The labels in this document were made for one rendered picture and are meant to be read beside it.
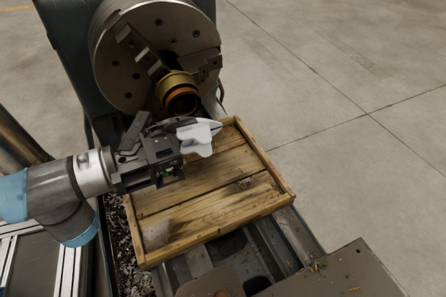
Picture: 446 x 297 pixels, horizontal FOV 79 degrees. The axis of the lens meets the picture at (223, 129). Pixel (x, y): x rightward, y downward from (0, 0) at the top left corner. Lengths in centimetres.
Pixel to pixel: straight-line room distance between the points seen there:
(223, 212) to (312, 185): 122
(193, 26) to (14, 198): 47
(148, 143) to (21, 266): 117
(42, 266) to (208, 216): 101
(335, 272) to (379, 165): 161
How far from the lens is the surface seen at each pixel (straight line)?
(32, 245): 158
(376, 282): 55
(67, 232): 56
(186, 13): 65
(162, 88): 58
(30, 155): 59
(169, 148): 45
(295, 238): 65
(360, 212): 181
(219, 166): 70
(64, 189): 47
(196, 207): 64
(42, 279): 148
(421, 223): 195
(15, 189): 49
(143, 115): 54
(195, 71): 62
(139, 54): 61
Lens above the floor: 144
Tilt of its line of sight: 45 degrees down
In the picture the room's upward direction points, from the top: straight up
